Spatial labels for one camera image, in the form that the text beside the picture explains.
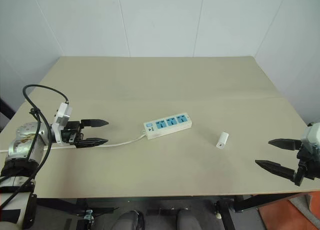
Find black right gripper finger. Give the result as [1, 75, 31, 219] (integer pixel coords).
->
[267, 137, 303, 152]
[254, 159, 298, 183]

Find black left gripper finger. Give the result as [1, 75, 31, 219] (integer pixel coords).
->
[80, 119, 110, 129]
[75, 138, 109, 149]

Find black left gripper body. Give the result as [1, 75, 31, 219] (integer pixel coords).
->
[60, 120, 85, 148]

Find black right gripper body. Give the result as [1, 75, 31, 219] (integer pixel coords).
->
[294, 145, 320, 187]

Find white charger plug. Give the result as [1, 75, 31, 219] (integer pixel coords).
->
[215, 131, 230, 149]

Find white power strip blue sockets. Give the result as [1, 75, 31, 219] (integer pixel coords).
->
[143, 112, 193, 141]

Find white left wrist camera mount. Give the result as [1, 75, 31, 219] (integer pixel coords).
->
[51, 102, 74, 144]

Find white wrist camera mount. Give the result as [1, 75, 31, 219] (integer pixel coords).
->
[300, 122, 320, 156]
[51, 102, 74, 144]

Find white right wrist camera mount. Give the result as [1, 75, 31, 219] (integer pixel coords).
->
[300, 122, 320, 156]

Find white power strip cord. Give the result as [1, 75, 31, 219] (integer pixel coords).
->
[0, 129, 148, 153]

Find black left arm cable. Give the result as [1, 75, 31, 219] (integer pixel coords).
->
[0, 84, 70, 210]

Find black table frame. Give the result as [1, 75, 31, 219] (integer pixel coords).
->
[34, 189, 320, 230]

